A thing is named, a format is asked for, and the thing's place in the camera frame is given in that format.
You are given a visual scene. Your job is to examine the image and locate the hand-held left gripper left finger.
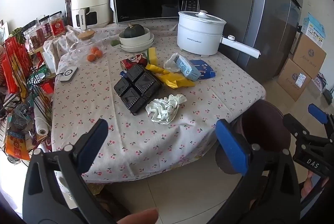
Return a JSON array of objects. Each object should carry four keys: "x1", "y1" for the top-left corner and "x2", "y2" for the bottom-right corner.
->
[{"x1": 23, "y1": 118, "x2": 123, "y2": 224}]

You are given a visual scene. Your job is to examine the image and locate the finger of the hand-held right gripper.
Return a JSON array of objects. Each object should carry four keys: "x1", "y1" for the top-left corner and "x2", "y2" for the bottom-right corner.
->
[
  {"x1": 308, "y1": 103, "x2": 334, "y2": 133},
  {"x1": 282, "y1": 113, "x2": 332, "y2": 147}
]

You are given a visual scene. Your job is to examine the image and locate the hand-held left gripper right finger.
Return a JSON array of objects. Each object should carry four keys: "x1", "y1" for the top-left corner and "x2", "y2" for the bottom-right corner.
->
[{"x1": 209, "y1": 119, "x2": 303, "y2": 224}]

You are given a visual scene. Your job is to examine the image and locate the brown round bin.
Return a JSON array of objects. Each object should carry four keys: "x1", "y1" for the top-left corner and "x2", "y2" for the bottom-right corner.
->
[{"x1": 215, "y1": 99, "x2": 291, "y2": 175}]

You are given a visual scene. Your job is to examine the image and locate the black plastic tray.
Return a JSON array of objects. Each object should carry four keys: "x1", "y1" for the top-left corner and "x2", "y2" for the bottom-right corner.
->
[{"x1": 113, "y1": 64, "x2": 163, "y2": 116}]

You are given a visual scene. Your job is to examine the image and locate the blue cookie box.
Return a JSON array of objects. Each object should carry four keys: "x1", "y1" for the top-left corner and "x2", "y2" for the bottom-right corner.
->
[{"x1": 189, "y1": 59, "x2": 216, "y2": 80}]

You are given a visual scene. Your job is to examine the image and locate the yellow snack wrapper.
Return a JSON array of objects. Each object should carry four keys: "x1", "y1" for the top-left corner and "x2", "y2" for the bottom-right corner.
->
[{"x1": 145, "y1": 64, "x2": 196, "y2": 89}]

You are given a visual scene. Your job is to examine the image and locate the red cartoon print can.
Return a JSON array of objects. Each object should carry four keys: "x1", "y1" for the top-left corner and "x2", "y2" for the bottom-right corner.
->
[{"x1": 120, "y1": 53, "x2": 149, "y2": 73}]

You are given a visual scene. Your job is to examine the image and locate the light blue carton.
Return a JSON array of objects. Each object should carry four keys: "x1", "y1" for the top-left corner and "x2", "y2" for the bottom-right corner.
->
[{"x1": 175, "y1": 55, "x2": 201, "y2": 82}]

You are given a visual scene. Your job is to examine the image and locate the white plastic bag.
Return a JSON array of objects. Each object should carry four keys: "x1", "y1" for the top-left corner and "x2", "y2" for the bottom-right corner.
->
[{"x1": 163, "y1": 53, "x2": 183, "y2": 73}]

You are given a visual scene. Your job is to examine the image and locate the yellow sponge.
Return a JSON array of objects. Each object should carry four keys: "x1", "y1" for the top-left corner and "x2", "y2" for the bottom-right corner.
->
[{"x1": 147, "y1": 47, "x2": 158, "y2": 65}]

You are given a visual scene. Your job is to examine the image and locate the person's right hand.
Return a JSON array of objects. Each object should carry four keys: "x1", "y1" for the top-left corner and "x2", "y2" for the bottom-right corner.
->
[{"x1": 300, "y1": 170, "x2": 330, "y2": 198}]

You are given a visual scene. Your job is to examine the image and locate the person's left hand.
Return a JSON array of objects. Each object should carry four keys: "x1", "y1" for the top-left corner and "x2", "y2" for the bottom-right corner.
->
[{"x1": 116, "y1": 208, "x2": 159, "y2": 224}]

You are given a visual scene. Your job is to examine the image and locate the dark dustpan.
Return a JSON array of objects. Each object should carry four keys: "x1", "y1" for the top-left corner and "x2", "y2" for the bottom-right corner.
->
[{"x1": 322, "y1": 84, "x2": 334, "y2": 106}]

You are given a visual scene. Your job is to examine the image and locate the printed bag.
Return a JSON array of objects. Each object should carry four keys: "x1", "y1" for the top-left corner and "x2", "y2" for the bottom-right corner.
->
[{"x1": 312, "y1": 73, "x2": 328, "y2": 91}]

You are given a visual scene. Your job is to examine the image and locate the white paper roll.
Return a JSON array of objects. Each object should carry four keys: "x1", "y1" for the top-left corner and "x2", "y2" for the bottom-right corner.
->
[{"x1": 33, "y1": 103, "x2": 51, "y2": 136}]

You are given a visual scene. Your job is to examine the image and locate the white round device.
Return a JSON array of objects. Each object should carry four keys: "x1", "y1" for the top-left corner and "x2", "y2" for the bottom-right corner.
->
[{"x1": 57, "y1": 66, "x2": 79, "y2": 83}]

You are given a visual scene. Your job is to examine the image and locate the orange snack packet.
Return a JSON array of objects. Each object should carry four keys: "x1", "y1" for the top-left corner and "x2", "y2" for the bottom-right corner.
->
[{"x1": 4, "y1": 130, "x2": 32, "y2": 162}]

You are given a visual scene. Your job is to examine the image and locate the blue and white box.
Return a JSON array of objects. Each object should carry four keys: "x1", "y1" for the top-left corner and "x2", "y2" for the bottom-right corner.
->
[{"x1": 303, "y1": 12, "x2": 326, "y2": 47}]

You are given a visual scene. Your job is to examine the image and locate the glass jar with wooden lid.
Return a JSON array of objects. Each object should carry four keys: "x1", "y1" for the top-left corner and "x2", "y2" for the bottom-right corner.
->
[{"x1": 68, "y1": 30, "x2": 104, "y2": 61}]

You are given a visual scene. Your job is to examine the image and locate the white plate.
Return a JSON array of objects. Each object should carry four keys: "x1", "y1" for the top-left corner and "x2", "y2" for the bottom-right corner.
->
[
  {"x1": 120, "y1": 34, "x2": 154, "y2": 49},
  {"x1": 121, "y1": 39, "x2": 155, "y2": 53}
]

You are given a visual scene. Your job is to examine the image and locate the grey refrigerator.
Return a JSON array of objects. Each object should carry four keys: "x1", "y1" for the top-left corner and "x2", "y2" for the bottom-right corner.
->
[{"x1": 201, "y1": 0, "x2": 304, "y2": 84}]

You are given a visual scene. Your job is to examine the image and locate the red packets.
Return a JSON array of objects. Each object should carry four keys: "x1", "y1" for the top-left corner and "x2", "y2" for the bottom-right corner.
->
[{"x1": 3, "y1": 36, "x2": 33, "y2": 94}]

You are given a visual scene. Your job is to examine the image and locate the white bowl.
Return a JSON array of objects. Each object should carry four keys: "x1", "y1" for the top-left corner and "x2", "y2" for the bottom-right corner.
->
[{"x1": 119, "y1": 27, "x2": 151, "y2": 45}]

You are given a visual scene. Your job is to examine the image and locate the white electric cooking pot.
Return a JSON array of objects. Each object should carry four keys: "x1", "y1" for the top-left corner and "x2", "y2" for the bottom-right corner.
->
[{"x1": 177, "y1": 10, "x2": 261, "y2": 59}]

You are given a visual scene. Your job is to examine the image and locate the dark green pumpkin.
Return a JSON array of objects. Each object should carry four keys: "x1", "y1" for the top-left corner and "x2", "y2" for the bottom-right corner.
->
[{"x1": 123, "y1": 23, "x2": 144, "y2": 39}]

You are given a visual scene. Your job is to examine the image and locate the clear storage jar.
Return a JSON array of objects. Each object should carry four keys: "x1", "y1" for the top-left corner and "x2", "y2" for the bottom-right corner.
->
[
  {"x1": 39, "y1": 15, "x2": 53, "y2": 38},
  {"x1": 27, "y1": 23, "x2": 45, "y2": 48}
]

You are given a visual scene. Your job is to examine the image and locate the red label jar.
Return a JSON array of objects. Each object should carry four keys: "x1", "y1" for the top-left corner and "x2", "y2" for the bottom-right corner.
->
[{"x1": 49, "y1": 12, "x2": 66, "y2": 37}]

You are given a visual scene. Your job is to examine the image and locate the glass vase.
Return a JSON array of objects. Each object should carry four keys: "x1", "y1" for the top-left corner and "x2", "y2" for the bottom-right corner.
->
[{"x1": 64, "y1": 0, "x2": 73, "y2": 26}]

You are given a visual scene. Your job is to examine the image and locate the black wire rack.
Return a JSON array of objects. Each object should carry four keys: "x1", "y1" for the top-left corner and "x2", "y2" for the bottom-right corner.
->
[{"x1": 0, "y1": 39, "x2": 55, "y2": 136}]

